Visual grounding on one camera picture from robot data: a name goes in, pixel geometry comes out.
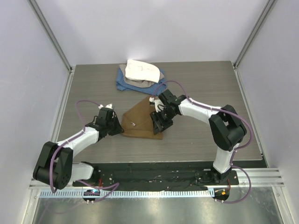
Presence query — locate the brown cloth napkin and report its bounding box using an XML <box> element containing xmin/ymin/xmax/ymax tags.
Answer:
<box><xmin>121</xmin><ymin>97</ymin><xmax>163</xmax><ymax>140</ymax></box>

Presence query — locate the white slotted cable duct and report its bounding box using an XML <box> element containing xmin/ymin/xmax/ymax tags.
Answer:
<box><xmin>39</xmin><ymin>188</ymin><xmax>214</xmax><ymax>198</ymax></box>

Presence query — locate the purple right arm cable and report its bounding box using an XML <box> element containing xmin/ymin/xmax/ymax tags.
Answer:
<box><xmin>151</xmin><ymin>80</ymin><xmax>254</xmax><ymax>204</ymax></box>

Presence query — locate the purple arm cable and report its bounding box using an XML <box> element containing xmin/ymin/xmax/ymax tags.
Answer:
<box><xmin>151</xmin><ymin>80</ymin><xmax>254</xmax><ymax>204</ymax></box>
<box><xmin>50</xmin><ymin>99</ymin><xmax>120</xmax><ymax>202</ymax></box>

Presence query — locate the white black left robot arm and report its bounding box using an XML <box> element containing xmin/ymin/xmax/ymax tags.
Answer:
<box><xmin>33</xmin><ymin>107</ymin><xmax>124</xmax><ymax>191</ymax></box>

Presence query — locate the blue checkered cloth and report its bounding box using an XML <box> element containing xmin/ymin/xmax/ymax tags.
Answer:
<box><xmin>116</xmin><ymin>68</ymin><xmax>167</xmax><ymax>96</ymax></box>

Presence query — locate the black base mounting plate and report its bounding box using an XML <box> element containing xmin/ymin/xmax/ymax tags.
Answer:
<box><xmin>72</xmin><ymin>161</ymin><xmax>241</xmax><ymax>191</ymax></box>

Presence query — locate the aluminium frame rail left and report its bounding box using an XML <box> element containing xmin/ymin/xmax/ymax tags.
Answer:
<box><xmin>28</xmin><ymin>0</ymin><xmax>72</xmax><ymax>73</ymax></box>

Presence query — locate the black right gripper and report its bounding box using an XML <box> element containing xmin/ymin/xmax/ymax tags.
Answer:
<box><xmin>150</xmin><ymin>108</ymin><xmax>177</xmax><ymax>134</ymax></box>

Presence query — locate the aluminium frame rail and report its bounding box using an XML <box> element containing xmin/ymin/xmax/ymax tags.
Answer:
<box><xmin>28</xmin><ymin>0</ymin><xmax>72</xmax><ymax>73</ymax></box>
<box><xmin>233</xmin><ymin>0</ymin><xmax>277</xmax><ymax>69</ymax></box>

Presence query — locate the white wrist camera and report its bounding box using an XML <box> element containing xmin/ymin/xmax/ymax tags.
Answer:
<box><xmin>149</xmin><ymin>97</ymin><xmax>165</xmax><ymax>112</ymax></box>
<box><xmin>98</xmin><ymin>104</ymin><xmax>114</xmax><ymax>110</ymax></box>

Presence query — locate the white folded cloth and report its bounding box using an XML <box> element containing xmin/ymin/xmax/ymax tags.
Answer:
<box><xmin>125</xmin><ymin>59</ymin><xmax>160</xmax><ymax>83</ymax></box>

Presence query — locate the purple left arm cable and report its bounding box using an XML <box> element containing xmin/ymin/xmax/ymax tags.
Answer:
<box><xmin>50</xmin><ymin>99</ymin><xmax>120</xmax><ymax>202</ymax></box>

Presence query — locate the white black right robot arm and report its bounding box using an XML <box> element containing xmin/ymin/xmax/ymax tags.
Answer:
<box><xmin>149</xmin><ymin>90</ymin><xmax>247</xmax><ymax>184</ymax></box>

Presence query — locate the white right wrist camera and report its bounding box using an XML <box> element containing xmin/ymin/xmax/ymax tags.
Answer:
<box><xmin>149</xmin><ymin>97</ymin><xmax>165</xmax><ymax>112</ymax></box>

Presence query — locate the aluminium frame rail right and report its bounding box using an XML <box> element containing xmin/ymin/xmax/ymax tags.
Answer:
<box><xmin>233</xmin><ymin>0</ymin><xmax>277</xmax><ymax>69</ymax></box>

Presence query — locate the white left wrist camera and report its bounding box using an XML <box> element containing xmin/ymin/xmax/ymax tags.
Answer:
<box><xmin>98</xmin><ymin>104</ymin><xmax>114</xmax><ymax>110</ymax></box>

